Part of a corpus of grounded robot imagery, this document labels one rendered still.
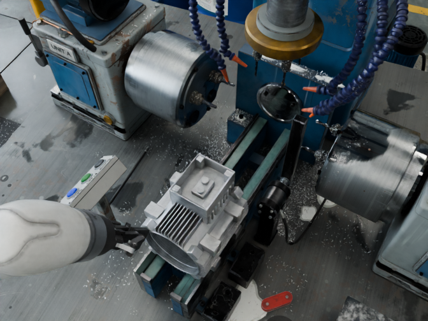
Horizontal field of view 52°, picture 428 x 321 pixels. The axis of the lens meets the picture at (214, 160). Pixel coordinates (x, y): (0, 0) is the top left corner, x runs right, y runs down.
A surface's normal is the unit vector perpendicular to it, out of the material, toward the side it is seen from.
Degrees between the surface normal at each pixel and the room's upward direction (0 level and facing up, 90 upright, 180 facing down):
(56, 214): 58
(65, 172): 0
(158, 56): 21
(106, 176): 51
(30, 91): 0
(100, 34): 0
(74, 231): 74
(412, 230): 89
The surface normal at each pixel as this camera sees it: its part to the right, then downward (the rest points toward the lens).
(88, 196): 0.65, -0.04
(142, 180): 0.00, -0.58
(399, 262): -0.53, 0.69
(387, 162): -0.25, -0.18
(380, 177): -0.36, 0.05
